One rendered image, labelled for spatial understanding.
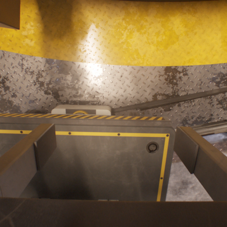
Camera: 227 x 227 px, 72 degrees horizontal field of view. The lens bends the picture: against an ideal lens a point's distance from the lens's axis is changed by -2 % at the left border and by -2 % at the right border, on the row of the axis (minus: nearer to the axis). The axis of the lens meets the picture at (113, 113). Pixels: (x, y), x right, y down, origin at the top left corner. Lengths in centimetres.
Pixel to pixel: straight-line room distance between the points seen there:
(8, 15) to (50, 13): 38
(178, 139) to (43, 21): 81
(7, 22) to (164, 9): 63
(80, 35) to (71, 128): 46
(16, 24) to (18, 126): 30
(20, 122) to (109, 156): 31
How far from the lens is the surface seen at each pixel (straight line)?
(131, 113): 73
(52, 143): 16
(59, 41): 85
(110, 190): 65
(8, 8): 53
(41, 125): 17
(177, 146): 17
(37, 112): 83
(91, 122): 52
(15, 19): 55
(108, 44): 81
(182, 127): 17
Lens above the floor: 80
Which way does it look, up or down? 73 degrees down
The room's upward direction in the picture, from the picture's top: 180 degrees clockwise
